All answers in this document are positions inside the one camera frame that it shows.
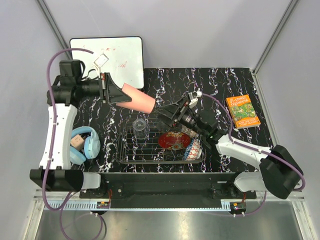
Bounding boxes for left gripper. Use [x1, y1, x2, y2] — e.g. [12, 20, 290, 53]
[77, 72, 132, 104]

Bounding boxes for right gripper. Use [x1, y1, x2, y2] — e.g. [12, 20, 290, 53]
[155, 96, 206, 137]

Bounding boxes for brown patterned bowl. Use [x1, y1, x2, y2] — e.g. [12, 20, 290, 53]
[181, 125, 198, 139]

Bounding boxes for red floral plate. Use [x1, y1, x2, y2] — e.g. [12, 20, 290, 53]
[158, 131, 191, 151]

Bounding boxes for pink plastic cup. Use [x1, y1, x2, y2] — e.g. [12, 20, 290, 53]
[116, 83, 156, 114]

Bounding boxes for clear plastic tumbler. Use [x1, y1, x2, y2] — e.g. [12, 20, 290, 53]
[132, 118, 150, 140]

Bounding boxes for blue and red patterned bowl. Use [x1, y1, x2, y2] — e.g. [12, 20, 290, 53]
[183, 138, 202, 161]

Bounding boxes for black wire dish rack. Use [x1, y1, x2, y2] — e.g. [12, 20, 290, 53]
[117, 114, 206, 165]

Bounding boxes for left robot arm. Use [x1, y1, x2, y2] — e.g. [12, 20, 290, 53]
[29, 60, 132, 198]

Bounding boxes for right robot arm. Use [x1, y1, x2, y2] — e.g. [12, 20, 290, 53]
[155, 98, 306, 200]

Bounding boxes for white dry-erase board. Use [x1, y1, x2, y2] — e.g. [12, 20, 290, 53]
[69, 36, 144, 89]

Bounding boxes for light blue headphones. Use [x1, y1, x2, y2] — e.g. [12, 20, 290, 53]
[69, 126, 101, 165]

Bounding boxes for pink power adapter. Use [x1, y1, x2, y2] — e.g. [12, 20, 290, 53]
[70, 134, 85, 151]

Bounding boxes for orange paperback book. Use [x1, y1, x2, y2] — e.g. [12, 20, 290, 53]
[225, 94, 261, 129]

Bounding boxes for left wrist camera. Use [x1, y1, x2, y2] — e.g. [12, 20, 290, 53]
[92, 53, 109, 73]

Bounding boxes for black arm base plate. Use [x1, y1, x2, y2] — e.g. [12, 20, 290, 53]
[80, 172, 244, 199]

